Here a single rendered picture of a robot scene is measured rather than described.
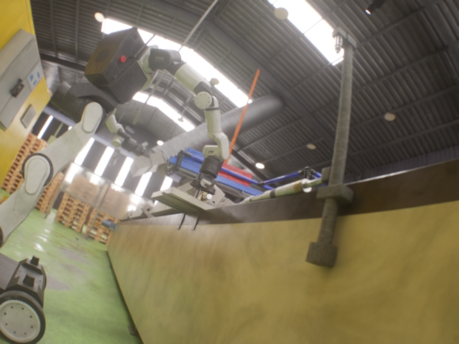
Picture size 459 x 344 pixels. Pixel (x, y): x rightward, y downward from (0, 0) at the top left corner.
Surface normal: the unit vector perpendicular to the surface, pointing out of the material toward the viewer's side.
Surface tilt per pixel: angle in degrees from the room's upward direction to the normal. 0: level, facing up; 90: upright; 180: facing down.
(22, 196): 115
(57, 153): 90
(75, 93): 90
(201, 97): 126
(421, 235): 90
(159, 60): 138
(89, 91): 90
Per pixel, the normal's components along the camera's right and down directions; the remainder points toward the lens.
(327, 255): 0.47, -0.19
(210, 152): -0.44, -0.48
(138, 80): 0.82, 0.36
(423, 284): -0.82, -0.44
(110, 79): 0.66, 0.54
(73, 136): 0.29, 0.12
